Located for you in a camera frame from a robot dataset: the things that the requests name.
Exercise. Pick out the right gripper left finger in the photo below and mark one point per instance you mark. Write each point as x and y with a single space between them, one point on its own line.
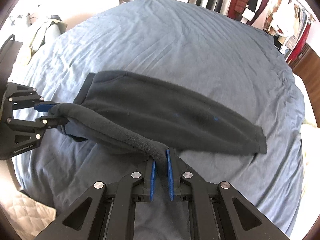
105 211

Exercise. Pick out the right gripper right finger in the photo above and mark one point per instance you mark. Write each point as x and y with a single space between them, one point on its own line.
216 211

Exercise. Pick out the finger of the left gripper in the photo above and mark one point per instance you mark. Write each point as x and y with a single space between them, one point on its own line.
50 121
31 101

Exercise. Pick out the dark navy fleece pants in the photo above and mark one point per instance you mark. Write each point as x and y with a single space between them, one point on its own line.
131 113

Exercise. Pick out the quilted white floor mat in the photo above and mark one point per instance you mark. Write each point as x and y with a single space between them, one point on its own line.
27 216

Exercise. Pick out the blue-grey bed duvet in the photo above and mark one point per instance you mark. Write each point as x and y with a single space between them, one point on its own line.
201 50

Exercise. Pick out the wooden headboard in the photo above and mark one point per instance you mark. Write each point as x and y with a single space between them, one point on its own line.
306 67

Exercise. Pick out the clothes rack with garments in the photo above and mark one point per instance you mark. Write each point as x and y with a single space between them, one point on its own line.
292 23

